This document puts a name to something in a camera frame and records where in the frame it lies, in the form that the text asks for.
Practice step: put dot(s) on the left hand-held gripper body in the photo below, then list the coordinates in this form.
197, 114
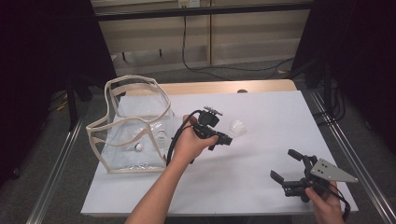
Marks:
208, 119

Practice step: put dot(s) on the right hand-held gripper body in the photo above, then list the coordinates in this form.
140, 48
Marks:
329, 173

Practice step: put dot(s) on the white shuttlecock plain cork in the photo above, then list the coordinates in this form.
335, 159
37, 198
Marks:
238, 127

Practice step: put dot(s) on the white shuttlecock black band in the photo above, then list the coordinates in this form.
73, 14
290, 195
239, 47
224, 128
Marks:
161, 137

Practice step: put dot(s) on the white shuttlecock blue band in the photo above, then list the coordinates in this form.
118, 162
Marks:
138, 146

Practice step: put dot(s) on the transparent bag with beige trim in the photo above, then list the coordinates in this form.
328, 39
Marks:
124, 155

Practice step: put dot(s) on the person's left hand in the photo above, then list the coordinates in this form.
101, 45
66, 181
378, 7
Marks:
190, 146

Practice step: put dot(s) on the person's right hand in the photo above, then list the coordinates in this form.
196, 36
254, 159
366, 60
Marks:
328, 210

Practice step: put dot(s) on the white table mat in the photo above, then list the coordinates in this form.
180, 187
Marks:
236, 193

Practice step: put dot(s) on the dark table grommet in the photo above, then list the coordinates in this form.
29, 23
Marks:
242, 91

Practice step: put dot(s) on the black horizontal metal bar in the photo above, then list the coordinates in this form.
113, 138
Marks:
202, 11

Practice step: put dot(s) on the black curtain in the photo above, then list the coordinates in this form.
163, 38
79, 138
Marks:
31, 62
367, 46

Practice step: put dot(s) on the black metal stand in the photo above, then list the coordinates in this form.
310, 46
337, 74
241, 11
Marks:
72, 105

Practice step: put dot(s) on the aluminium floor rail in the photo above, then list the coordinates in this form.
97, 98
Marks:
358, 165
53, 177

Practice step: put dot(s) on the white wall socket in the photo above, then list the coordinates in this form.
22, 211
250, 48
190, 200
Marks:
190, 3

